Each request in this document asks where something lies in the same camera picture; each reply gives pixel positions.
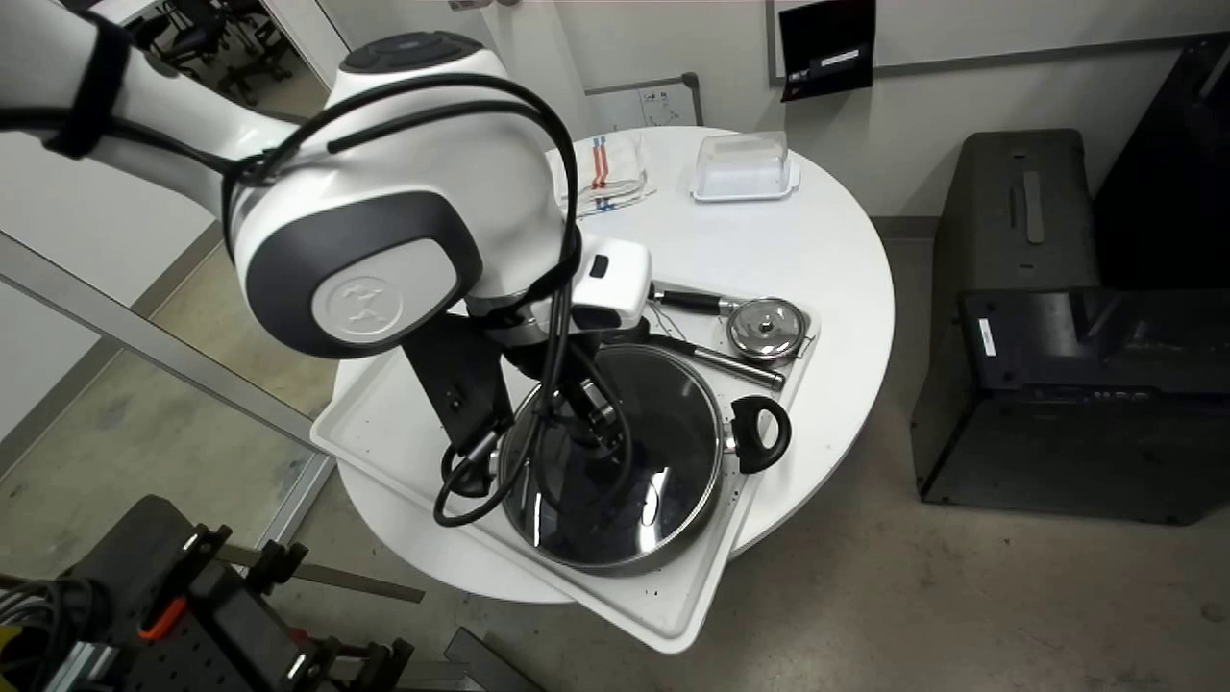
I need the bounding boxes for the white wall board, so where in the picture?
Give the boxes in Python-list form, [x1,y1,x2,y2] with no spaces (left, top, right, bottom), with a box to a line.
[765,0,1230,85]

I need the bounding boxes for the grey flat metal bar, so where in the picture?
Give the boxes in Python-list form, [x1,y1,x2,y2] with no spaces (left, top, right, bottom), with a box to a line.
[223,541,430,607]

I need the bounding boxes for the tall black panel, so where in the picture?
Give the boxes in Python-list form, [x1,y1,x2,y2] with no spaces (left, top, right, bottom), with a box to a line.
[1089,32,1230,297]

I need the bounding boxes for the grey metal partition frame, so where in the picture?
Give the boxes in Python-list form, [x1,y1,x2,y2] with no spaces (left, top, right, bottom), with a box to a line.
[0,227,341,548]

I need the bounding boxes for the round metal strainer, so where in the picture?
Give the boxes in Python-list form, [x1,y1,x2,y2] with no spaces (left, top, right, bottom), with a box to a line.
[721,293,817,369]

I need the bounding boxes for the orange handled tool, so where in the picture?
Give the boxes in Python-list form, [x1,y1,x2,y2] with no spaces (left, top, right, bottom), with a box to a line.
[133,591,192,647]

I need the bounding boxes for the black cable bundle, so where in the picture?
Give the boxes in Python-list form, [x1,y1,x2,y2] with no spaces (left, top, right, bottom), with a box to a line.
[219,70,587,531]

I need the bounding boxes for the black tool cart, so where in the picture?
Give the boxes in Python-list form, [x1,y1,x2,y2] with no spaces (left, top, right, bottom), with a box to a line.
[0,492,426,692]

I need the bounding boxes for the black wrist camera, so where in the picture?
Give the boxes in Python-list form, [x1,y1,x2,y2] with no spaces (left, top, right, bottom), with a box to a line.
[403,309,514,454]

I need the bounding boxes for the black velcro strap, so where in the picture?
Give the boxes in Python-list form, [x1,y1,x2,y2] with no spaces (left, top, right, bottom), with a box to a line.
[41,8,137,167]

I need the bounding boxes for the black storage cabinet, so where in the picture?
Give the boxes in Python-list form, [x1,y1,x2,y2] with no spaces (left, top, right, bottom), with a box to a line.
[910,126,1230,531]

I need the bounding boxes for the clear plastic butter dish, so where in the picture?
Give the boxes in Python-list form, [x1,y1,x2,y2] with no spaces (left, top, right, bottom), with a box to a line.
[689,126,802,206]

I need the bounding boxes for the white rectangular tray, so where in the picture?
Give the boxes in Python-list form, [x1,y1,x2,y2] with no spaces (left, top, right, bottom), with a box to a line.
[307,302,822,663]

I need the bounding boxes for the black wall sign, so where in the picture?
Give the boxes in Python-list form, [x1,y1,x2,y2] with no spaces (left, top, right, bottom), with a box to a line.
[778,0,881,105]

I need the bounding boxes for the framed glass board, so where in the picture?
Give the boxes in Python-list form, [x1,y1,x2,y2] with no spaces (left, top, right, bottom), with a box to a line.
[582,70,707,138]

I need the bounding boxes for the black office chair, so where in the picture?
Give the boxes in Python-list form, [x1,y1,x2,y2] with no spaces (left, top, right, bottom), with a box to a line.
[128,0,284,85]

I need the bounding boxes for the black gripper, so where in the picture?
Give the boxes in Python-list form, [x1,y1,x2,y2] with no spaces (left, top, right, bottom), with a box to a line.
[491,313,640,468]

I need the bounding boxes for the white cloth red stripe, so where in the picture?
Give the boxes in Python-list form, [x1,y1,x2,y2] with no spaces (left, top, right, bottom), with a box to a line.
[561,129,662,219]

